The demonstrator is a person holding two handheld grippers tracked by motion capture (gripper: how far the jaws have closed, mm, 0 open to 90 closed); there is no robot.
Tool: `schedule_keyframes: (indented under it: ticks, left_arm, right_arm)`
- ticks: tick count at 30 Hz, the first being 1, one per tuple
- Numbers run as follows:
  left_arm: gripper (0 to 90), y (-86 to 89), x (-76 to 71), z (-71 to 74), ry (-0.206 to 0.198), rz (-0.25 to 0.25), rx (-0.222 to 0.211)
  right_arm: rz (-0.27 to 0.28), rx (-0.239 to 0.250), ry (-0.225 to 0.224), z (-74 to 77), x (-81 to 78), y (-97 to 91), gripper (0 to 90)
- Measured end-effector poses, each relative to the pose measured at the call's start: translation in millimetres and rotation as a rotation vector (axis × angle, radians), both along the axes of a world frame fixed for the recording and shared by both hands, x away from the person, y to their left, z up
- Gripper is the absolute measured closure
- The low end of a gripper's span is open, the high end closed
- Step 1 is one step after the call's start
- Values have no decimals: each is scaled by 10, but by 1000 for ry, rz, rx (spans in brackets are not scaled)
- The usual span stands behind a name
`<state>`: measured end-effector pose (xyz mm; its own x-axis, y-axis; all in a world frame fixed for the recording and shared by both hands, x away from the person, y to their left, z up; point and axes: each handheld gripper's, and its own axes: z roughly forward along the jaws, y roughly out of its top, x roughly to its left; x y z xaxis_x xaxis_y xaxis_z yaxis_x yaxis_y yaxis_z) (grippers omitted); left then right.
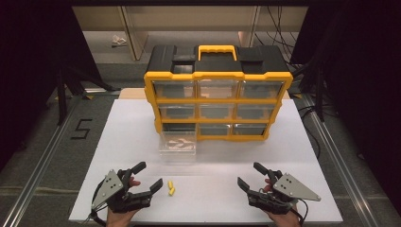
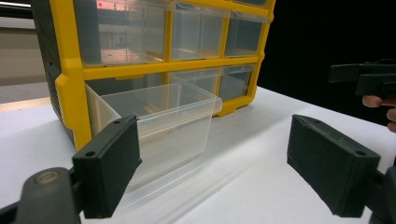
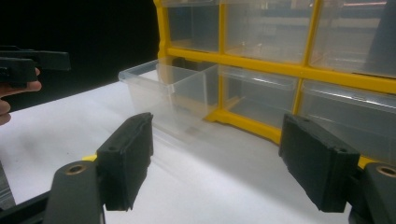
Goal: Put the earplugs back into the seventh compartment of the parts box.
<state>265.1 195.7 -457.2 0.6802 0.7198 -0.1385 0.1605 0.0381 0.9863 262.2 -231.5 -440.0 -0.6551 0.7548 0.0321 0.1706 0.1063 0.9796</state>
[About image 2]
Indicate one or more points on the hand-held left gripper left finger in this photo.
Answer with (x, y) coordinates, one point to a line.
(107, 168)

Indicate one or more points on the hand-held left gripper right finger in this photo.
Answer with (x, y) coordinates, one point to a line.
(333, 168)

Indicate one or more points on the large clear plastic drawer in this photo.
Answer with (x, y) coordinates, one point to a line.
(124, 31)
(174, 124)

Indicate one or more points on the yellow drawer organizer cabinet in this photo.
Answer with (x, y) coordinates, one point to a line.
(72, 93)

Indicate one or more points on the small clear plastic drawer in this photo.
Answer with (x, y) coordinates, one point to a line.
(235, 82)
(244, 35)
(196, 34)
(205, 79)

